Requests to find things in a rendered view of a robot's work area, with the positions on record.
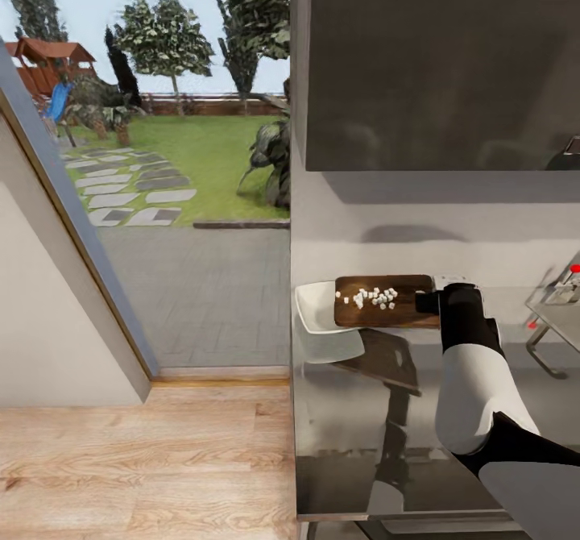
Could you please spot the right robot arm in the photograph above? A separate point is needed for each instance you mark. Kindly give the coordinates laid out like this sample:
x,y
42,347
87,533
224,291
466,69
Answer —
x,y
483,421

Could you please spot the cutting board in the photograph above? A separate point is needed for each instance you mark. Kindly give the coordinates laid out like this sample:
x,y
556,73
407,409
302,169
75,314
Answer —
x,y
402,313

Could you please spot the drop in sink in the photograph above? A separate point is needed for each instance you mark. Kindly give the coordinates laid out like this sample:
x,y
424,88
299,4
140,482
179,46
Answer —
x,y
564,318

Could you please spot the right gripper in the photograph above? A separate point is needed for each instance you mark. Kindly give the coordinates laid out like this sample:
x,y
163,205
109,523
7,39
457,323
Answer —
x,y
425,303

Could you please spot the cabinet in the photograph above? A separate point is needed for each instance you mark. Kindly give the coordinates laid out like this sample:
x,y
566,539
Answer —
x,y
438,85

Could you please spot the fixed window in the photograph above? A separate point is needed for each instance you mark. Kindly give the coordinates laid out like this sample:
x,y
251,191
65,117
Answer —
x,y
160,133

